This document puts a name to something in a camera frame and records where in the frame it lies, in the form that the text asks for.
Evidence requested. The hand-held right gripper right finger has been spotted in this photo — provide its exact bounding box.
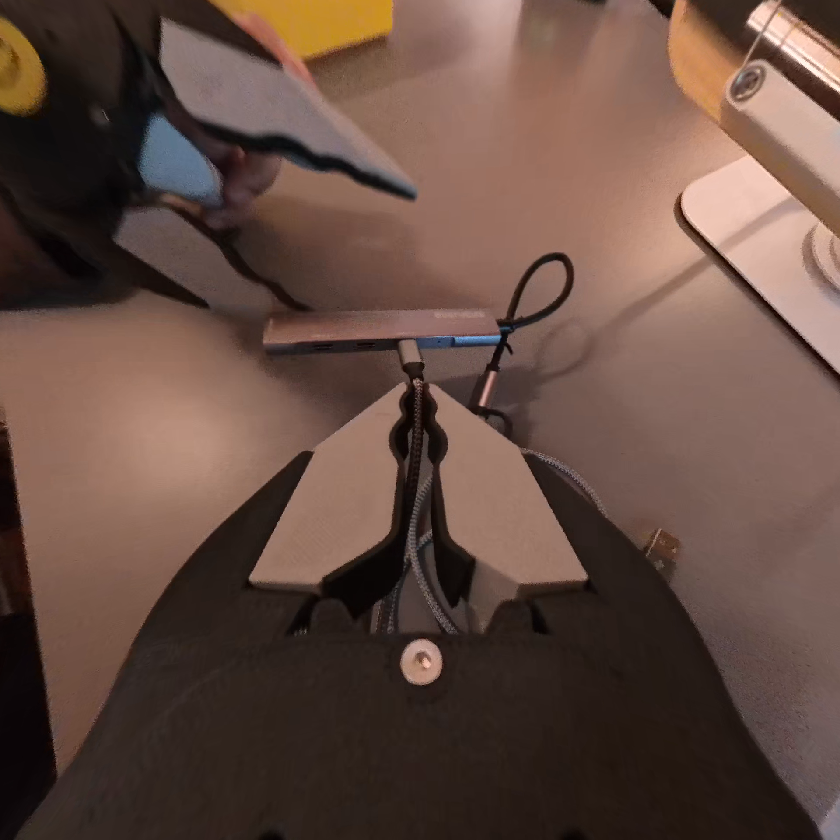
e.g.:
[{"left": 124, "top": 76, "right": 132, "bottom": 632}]
[{"left": 425, "top": 384, "right": 590, "bottom": 634}]

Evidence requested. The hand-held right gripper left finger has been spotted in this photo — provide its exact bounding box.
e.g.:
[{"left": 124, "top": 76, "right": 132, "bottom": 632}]
[{"left": 247, "top": 382, "right": 411, "bottom": 619}]

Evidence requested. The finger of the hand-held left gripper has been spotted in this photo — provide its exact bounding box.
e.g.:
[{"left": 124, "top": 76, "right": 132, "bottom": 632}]
[
  {"left": 113, "top": 209, "right": 315, "bottom": 312},
  {"left": 159, "top": 18, "right": 419, "bottom": 201}
]

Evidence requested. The black looped hub cable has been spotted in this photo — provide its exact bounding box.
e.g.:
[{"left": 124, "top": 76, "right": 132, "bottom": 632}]
[{"left": 469, "top": 252, "right": 575, "bottom": 434}]

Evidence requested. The grey braided usb cable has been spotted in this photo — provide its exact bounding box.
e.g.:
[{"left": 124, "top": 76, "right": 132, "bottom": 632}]
[{"left": 367, "top": 338, "right": 682, "bottom": 634}]

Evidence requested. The person's left hand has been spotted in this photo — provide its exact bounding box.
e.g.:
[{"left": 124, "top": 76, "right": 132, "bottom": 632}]
[{"left": 209, "top": 139, "right": 283, "bottom": 229}]

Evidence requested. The yellow box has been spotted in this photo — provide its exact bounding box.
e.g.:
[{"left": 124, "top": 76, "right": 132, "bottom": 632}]
[{"left": 210, "top": 0, "right": 395, "bottom": 63}]

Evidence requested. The white stand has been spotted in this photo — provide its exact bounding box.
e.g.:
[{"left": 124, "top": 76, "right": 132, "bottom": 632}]
[{"left": 679, "top": 0, "right": 840, "bottom": 375}]

